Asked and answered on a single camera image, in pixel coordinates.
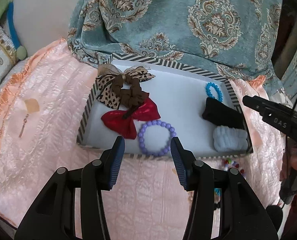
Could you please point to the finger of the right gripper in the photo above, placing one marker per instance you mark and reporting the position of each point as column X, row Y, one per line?
column 275, row 114

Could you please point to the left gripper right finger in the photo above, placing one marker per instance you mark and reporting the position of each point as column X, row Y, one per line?
column 242, row 216

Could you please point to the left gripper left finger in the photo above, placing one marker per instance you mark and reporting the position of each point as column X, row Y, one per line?
column 52, row 214

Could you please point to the light blue fluffy headband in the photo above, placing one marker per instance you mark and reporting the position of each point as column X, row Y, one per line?
column 230, row 139

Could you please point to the black headband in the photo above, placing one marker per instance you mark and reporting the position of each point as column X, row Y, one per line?
column 221, row 115

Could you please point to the red satin bow clip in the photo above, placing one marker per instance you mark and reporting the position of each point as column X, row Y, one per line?
column 122, row 122

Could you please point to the leopard bow brown scrunchie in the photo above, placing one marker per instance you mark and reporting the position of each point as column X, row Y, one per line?
column 117, row 88

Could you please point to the striped jewelry tray box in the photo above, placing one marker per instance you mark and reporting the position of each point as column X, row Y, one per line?
column 179, row 91

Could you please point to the pink quilted bedspread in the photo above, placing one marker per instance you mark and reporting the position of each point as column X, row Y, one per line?
column 40, row 112

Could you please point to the teal damask blanket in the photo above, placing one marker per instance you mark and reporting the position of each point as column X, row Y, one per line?
column 236, row 38

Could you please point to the blue green plush toy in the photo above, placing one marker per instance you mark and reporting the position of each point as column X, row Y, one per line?
column 6, row 21

